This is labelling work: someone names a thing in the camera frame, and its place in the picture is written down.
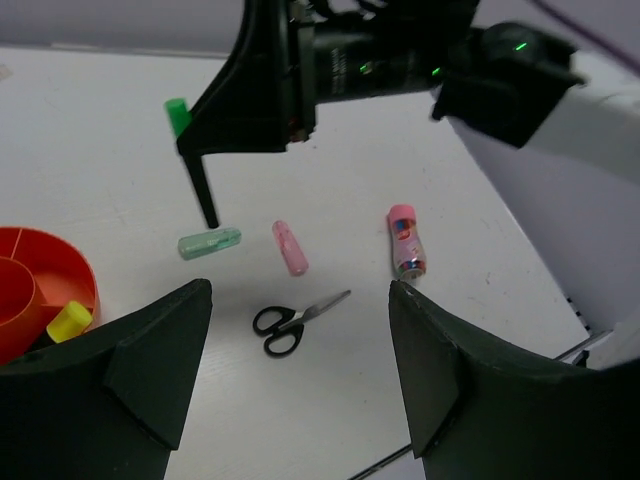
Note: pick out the black handled scissors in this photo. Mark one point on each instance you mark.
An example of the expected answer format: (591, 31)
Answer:
(282, 328)

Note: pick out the pink eraser case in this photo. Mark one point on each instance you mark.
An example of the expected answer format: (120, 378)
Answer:
(293, 255)

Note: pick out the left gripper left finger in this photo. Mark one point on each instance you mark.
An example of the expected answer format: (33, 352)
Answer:
(111, 403)

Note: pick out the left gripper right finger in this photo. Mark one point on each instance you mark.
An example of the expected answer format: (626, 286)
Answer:
(479, 407)

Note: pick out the pink marker tube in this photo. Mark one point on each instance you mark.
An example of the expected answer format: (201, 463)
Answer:
(408, 256)

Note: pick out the orange round container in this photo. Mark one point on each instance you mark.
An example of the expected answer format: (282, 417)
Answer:
(40, 275)

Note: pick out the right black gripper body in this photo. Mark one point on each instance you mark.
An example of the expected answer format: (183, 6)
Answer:
(291, 56)

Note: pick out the green transparent case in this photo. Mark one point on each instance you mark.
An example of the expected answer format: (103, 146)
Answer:
(209, 242)

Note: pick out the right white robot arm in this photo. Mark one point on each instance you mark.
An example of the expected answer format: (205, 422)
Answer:
(552, 118)

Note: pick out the yellow highlighter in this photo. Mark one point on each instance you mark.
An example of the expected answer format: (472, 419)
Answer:
(72, 320)

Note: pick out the green highlighter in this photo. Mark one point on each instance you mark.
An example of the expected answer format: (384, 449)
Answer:
(180, 119)

